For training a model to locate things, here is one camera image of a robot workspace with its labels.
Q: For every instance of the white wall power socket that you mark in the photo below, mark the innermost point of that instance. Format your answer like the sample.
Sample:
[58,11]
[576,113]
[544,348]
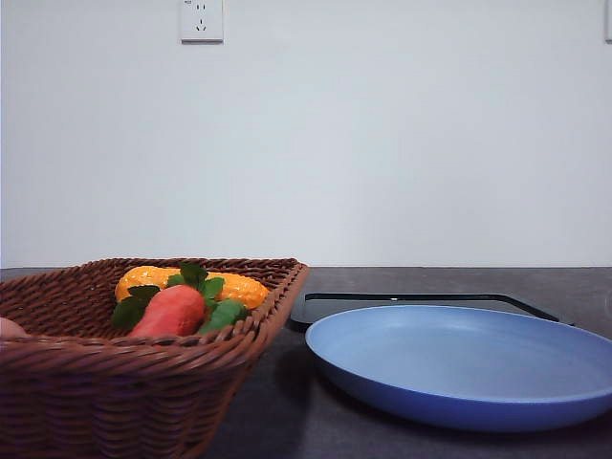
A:
[202,22]

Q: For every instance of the blue round plate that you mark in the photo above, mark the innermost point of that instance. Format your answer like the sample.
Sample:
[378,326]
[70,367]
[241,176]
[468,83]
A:
[466,367]

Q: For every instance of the black rectangular tray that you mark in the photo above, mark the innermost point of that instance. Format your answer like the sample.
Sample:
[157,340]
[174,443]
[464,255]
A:
[317,307]

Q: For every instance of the brown egg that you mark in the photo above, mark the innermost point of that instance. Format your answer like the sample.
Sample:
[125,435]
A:
[10,329]

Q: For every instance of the yellow toy corn cob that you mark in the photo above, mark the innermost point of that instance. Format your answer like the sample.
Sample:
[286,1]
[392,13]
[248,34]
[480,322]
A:
[247,292]

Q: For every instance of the orange toy carrot with leaves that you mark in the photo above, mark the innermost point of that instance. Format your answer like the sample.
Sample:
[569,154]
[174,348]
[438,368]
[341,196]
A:
[187,305]

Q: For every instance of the brown wicker basket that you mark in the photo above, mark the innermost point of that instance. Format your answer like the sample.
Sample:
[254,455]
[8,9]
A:
[76,387]

